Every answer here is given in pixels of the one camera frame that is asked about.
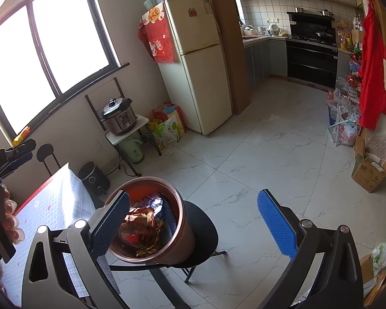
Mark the blue red-edged table mat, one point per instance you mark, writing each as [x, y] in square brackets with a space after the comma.
[45, 206]

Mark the red shopping bag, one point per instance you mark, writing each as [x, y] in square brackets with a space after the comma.
[159, 115]

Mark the white bowls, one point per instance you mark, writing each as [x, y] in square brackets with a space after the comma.
[251, 31]

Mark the green white plastic bag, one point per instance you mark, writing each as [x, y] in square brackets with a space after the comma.
[382, 257]

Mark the dark-framed window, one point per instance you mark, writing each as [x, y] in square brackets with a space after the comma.
[58, 38]

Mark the black wok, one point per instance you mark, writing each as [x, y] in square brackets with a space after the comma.
[324, 34]

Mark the black round stool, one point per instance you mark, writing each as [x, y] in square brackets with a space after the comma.
[46, 151]
[202, 231]

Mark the green electric kettle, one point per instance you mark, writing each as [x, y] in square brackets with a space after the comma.
[132, 151]

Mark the white rice cooker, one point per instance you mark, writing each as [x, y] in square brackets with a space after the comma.
[274, 29]

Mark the silver blue snack wrapper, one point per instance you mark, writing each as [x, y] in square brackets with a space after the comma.
[154, 203]

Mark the flattened cardboard box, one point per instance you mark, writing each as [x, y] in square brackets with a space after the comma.
[376, 286]

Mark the red hanging wall organiser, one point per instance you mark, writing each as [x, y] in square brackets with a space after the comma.
[157, 38]

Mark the cream refrigerator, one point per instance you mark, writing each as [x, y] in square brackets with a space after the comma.
[199, 87]

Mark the brown plastic bin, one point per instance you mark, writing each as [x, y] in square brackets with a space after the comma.
[186, 241]

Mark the white red plastic bag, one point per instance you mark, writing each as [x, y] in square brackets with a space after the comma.
[347, 132]

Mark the red hanging apron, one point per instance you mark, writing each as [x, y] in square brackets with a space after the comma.
[373, 70]

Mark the black air fryer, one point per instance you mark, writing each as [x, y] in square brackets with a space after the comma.
[93, 180]

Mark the electric pressure cooker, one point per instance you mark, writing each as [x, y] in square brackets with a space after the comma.
[119, 119]

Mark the white black-framed side table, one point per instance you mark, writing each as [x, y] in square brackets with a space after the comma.
[128, 132]

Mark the checked plastic tablecloth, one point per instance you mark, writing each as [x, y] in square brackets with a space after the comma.
[83, 196]

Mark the crumpled brown wrapper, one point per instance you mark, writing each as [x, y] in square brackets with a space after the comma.
[138, 222]

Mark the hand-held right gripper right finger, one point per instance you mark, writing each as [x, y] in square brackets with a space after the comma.
[276, 222]

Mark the green printed bag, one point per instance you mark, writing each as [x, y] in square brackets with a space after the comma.
[170, 132]

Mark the shelf of condiment bottles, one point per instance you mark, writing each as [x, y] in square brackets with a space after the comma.
[349, 40]

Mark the black range hood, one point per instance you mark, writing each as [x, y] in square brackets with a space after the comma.
[310, 24]

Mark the black built-in oven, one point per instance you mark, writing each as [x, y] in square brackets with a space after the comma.
[312, 61]

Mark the person's left hand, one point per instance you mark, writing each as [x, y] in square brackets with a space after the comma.
[14, 223]

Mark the orange snack packet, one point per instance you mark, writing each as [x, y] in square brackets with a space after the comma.
[22, 135]

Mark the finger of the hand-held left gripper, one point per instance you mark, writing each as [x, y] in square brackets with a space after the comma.
[19, 164]
[22, 148]

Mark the open cardboard box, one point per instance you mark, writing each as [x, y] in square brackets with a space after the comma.
[371, 177]

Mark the grey kitchen cabinets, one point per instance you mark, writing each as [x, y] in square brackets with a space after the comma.
[260, 58]

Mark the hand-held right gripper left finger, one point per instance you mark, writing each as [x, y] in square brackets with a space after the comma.
[111, 225]

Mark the yellow green bag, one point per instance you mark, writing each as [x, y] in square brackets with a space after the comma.
[154, 132]

